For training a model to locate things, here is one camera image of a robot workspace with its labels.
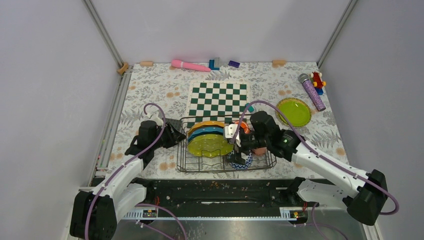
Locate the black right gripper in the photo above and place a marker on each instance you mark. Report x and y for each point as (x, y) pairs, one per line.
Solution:
(237, 158)

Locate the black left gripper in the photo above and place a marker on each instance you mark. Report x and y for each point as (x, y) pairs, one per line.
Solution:
(173, 137)

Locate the orange dotted plate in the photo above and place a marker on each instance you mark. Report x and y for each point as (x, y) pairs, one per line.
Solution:
(208, 123)

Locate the lime green dotted plate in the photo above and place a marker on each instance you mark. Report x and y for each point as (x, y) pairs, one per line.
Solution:
(209, 146)

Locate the metal wire dish rack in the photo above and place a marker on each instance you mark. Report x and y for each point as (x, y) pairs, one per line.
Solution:
(189, 163)

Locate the teal dotted plate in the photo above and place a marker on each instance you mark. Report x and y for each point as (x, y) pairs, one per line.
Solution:
(205, 131)

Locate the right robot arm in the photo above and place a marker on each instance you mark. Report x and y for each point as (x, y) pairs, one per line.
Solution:
(362, 194)

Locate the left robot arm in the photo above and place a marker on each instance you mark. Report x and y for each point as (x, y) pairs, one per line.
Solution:
(97, 212)

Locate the blue white patterned bowl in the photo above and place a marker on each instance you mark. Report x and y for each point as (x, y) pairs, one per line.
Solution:
(245, 166)

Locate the grey lego baseplate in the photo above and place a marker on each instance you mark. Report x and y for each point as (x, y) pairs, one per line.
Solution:
(176, 123)

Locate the pink mug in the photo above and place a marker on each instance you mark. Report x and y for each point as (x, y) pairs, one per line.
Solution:
(259, 151)

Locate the orange mug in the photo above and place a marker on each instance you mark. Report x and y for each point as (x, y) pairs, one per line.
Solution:
(244, 127)

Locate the teal rectangular block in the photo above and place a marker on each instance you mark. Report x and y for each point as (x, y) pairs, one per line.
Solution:
(249, 108)

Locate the green white chessboard mat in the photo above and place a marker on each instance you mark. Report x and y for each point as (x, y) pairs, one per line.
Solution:
(210, 98)

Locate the pink cylindrical toy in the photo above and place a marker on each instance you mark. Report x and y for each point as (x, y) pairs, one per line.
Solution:
(188, 65)

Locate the round woven yellow mat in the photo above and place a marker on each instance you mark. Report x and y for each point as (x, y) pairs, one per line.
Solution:
(309, 107)

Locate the wooden block back left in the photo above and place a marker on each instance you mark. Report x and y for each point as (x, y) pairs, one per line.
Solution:
(146, 63)

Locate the blue grey lego bricks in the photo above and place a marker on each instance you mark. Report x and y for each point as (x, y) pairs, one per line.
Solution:
(214, 64)

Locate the floral tablecloth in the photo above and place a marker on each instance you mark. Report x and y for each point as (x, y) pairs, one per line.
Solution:
(162, 86)

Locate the wooden corner block left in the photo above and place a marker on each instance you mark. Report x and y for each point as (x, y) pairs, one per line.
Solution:
(123, 69)

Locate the purple lego brick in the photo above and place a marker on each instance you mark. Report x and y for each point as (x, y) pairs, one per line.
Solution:
(234, 64)

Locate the purple glitter microphone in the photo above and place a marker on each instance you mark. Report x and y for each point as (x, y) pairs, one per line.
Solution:
(312, 93)

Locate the wooden block back right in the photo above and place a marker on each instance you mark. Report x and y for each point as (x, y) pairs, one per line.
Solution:
(278, 63)

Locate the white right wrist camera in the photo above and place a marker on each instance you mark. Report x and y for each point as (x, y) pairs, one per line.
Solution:
(229, 131)

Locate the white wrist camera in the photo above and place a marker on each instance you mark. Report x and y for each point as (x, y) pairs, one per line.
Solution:
(155, 117)
(229, 131)

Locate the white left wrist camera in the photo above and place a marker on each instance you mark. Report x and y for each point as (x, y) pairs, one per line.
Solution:
(155, 117)

